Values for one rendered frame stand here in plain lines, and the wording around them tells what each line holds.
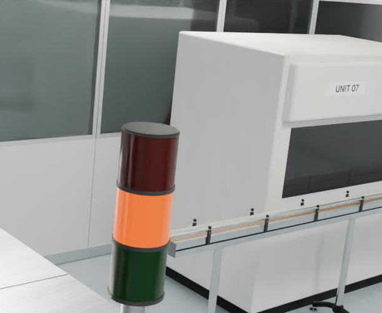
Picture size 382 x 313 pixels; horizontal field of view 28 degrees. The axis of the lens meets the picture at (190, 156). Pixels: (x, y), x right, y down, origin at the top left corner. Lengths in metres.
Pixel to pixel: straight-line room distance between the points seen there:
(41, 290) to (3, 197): 5.04
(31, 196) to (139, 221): 5.44
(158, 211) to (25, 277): 0.35
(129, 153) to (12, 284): 0.35
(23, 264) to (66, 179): 5.21
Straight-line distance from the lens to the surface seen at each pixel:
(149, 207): 0.65
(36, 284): 0.95
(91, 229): 6.49
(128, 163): 0.65
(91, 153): 6.27
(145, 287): 0.68
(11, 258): 1.03
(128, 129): 0.64
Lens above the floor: 2.49
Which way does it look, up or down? 14 degrees down
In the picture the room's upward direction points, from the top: 6 degrees clockwise
